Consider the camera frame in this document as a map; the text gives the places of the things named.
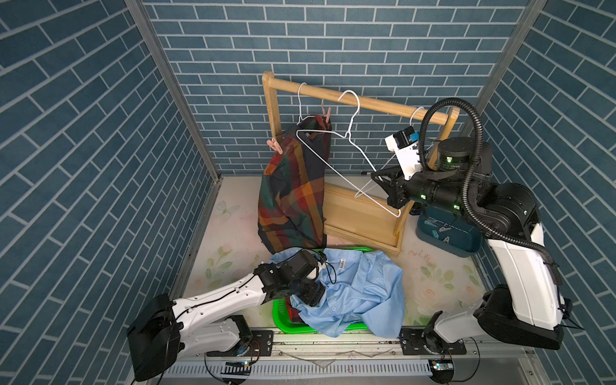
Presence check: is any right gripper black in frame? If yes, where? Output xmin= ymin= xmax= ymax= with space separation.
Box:
xmin=368 ymin=164 xmax=462 ymax=220

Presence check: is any white wire hanger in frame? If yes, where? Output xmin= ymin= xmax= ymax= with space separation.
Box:
xmin=294 ymin=89 xmax=403 ymax=218
xmin=297 ymin=82 xmax=312 ymax=125
xmin=371 ymin=107 xmax=424 ymax=198

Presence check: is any light blue shirt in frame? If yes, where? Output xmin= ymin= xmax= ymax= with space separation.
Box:
xmin=290 ymin=248 xmax=405 ymax=338

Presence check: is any dark multicolour plaid shirt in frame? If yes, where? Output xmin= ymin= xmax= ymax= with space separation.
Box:
xmin=258 ymin=115 xmax=331 ymax=253

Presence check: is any pink clothespin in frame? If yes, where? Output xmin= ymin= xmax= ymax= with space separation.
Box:
xmin=321 ymin=105 xmax=331 ymax=124
xmin=266 ymin=138 xmax=283 ymax=155

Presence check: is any red black plaid shirt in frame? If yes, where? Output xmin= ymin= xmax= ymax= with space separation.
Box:
xmin=285 ymin=297 xmax=304 ymax=324

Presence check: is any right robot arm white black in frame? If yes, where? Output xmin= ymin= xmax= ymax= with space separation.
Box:
xmin=371 ymin=98 xmax=572 ymax=355

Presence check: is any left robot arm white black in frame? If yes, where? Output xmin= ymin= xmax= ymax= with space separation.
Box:
xmin=127 ymin=249 xmax=327 ymax=382

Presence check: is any green plastic basket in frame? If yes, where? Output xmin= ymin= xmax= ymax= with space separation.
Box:
xmin=272 ymin=246 xmax=374 ymax=335

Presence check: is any wooden clothes rack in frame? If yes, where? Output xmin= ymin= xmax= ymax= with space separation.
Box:
xmin=261 ymin=71 xmax=461 ymax=257

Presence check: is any teal storage box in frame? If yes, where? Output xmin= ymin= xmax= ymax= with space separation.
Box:
xmin=415 ymin=207 xmax=483 ymax=258

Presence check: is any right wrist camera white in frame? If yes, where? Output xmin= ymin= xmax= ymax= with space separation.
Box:
xmin=385 ymin=126 xmax=422 ymax=181

